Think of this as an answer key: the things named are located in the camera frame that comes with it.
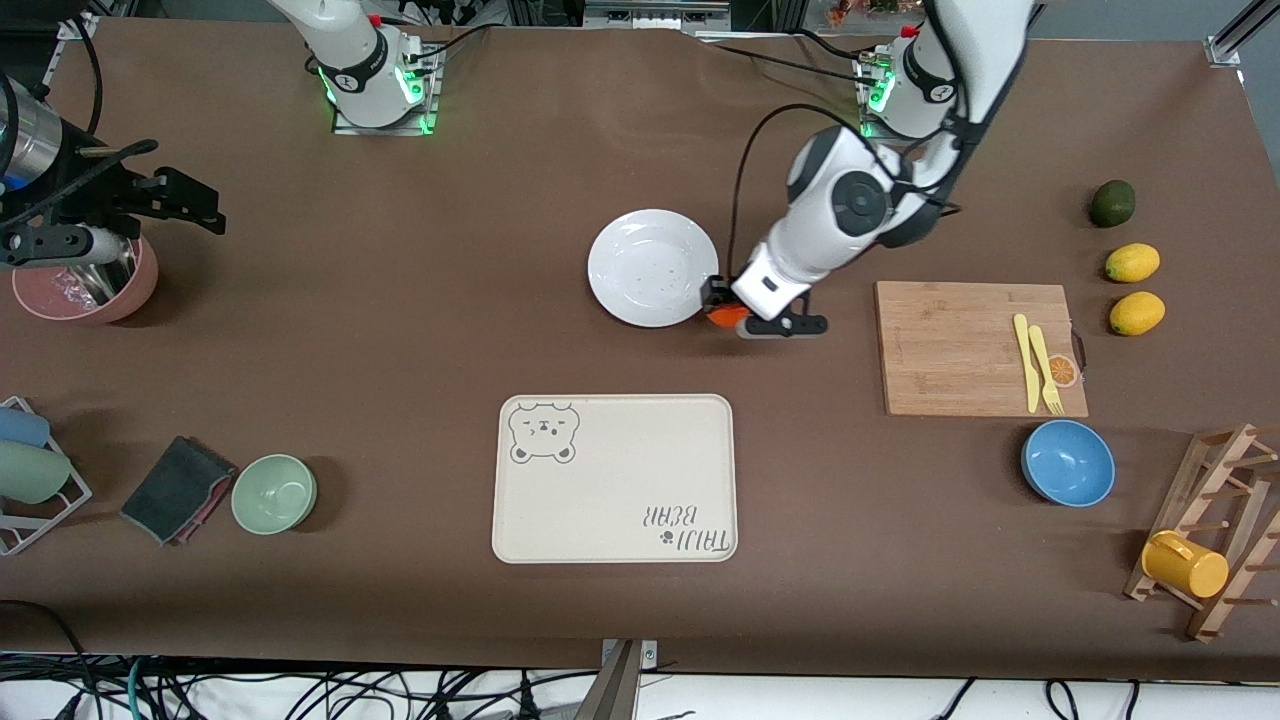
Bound white round plate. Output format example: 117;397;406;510
587;208;720;329

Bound steel cup in bowl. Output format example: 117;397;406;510
62;258;139;306

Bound pink bowl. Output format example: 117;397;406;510
12;238;159;326

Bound bamboo cutting board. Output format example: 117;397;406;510
874;281;1090;418

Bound cream bear print tray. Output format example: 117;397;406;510
491;393;739;565

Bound light blue cup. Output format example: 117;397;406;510
0;405;51;449

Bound pale green cup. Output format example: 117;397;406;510
0;440;73;505

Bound yellow plastic knife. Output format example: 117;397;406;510
1013;313;1042;414

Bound dark grey folded cloth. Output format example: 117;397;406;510
120;435;239;547

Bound yellow plastic fork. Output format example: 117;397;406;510
1028;325;1065;416

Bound grey metal box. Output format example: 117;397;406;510
583;0;732;33

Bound pale green bowl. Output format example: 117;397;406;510
231;454;319;537

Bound blue bowl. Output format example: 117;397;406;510
1021;419;1117;509

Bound dark green avocado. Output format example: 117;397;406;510
1089;179;1137;229

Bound yellow lemon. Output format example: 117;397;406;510
1109;291;1167;337
1105;243;1162;284

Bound aluminium profile bar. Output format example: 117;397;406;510
590;640;659;720

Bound yellow plastic cup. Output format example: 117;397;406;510
1141;530;1230;600

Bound wooden cup drying rack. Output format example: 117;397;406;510
1123;423;1280;643

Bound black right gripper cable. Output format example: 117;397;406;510
0;138;161;231

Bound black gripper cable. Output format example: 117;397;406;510
727;103;871;286
0;138;161;231

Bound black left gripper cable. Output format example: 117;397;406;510
727;103;871;286

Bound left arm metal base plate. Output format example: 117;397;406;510
858;55;966;149

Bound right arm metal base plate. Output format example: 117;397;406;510
332;50;442;136

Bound white wire cup rack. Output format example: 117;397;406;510
0;396;93;557

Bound aluminium frame corner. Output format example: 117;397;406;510
1205;0;1280;69

